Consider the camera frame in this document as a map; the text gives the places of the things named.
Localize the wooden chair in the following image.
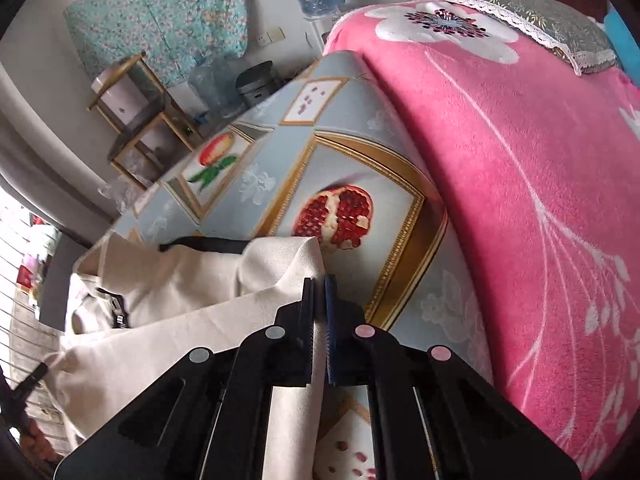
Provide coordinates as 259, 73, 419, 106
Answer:
89, 51, 203, 191

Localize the clear empty water jug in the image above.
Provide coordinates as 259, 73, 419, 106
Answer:
187, 55, 247, 118

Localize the grey lace pillow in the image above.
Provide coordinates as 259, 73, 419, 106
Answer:
432, 0, 623, 77

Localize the white cylindrical appliance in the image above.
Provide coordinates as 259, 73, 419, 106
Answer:
92, 65, 151, 127

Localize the dark rice cooker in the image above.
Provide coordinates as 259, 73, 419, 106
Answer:
235, 60, 282, 109

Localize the beige zip jacket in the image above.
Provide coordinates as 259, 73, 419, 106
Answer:
42, 235, 326, 480

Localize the window railing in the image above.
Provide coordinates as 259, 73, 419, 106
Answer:
0, 185, 68, 441

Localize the clear plastic bag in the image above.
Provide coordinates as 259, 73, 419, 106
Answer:
99, 179, 153, 213

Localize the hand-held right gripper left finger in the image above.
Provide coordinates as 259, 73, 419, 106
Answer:
52, 277, 316, 480

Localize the wall socket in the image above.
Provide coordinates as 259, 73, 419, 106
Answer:
255, 27, 286, 47

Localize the person's left hand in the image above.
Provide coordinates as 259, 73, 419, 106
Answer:
22, 417, 61, 463

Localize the white water dispenser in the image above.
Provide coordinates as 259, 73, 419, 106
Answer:
305, 12, 347, 57

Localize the pink floral blanket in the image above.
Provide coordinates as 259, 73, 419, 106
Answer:
322, 0, 640, 480

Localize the fruit print tablecloth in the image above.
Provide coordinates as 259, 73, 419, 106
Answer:
102, 50, 493, 480

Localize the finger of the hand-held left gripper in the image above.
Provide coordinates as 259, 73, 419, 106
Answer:
14, 361, 49, 401

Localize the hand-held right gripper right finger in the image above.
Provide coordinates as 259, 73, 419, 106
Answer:
324, 274, 583, 480

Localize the floral teal cloth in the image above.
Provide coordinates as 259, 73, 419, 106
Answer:
64, 0, 273, 87

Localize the dark cabinet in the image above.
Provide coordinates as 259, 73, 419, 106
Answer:
39, 230, 96, 332

